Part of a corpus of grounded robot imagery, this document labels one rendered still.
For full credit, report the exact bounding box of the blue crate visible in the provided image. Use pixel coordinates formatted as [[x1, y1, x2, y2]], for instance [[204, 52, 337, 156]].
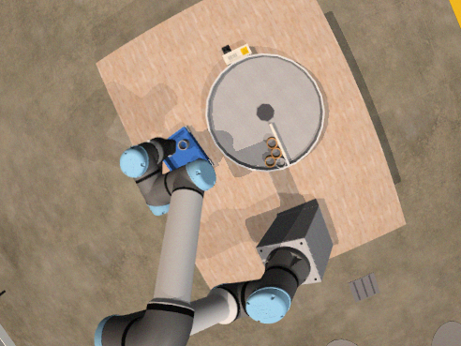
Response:
[[163, 126, 215, 171]]

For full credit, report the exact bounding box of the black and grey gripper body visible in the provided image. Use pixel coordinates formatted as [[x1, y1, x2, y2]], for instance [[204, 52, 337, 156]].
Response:
[[145, 137, 176, 172]]

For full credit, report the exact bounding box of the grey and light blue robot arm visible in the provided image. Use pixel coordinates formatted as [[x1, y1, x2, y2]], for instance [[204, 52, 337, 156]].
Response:
[[95, 143, 310, 346]]

